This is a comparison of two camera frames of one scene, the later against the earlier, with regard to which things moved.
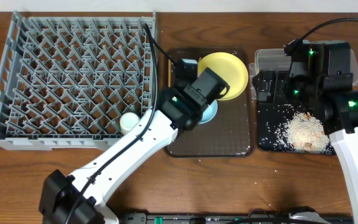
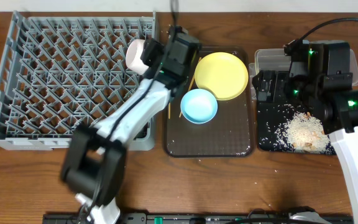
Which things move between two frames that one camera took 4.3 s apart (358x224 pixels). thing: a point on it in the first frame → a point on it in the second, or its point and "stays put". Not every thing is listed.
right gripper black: [265, 77] stays put
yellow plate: [229, 68] stays put
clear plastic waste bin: [275, 59] stays put
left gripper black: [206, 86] → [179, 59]
